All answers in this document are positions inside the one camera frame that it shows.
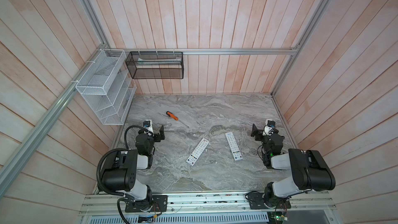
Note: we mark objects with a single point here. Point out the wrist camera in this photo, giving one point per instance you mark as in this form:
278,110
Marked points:
147,124
269,127

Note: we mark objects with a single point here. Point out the black wire mesh basket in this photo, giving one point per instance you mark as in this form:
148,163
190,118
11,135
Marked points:
155,64

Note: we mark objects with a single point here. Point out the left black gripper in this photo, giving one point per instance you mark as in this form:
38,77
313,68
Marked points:
156,137

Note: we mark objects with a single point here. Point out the white remote control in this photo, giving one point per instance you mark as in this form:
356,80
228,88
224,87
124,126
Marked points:
233,146
200,148

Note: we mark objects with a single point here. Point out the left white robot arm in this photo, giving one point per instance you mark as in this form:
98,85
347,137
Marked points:
116,172

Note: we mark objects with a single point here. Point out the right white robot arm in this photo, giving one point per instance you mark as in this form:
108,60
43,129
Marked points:
309,171

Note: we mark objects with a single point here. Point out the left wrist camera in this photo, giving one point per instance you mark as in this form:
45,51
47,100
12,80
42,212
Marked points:
147,124

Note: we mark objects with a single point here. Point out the white wire mesh shelf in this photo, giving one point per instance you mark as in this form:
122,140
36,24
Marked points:
107,88

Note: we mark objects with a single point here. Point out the aluminium frame bar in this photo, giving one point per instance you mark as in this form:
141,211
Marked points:
18,160
221,51

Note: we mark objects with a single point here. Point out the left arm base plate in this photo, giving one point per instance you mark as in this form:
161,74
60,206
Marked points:
156,203

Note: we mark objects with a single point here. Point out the aluminium mounting rail front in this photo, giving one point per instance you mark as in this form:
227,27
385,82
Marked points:
208,202

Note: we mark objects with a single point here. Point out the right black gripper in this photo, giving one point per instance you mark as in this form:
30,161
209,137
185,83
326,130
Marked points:
259,134

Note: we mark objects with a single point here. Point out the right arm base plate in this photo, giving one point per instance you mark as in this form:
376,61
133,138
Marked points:
258,200

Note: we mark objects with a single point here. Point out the orange handled screwdriver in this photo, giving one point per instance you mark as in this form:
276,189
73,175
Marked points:
171,115

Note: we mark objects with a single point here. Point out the aluminium frame bar left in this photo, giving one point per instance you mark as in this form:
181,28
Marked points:
18,160

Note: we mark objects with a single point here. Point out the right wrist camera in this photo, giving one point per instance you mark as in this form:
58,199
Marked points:
269,127

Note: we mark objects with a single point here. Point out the aluminium frame bar back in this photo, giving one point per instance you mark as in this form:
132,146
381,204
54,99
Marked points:
221,51

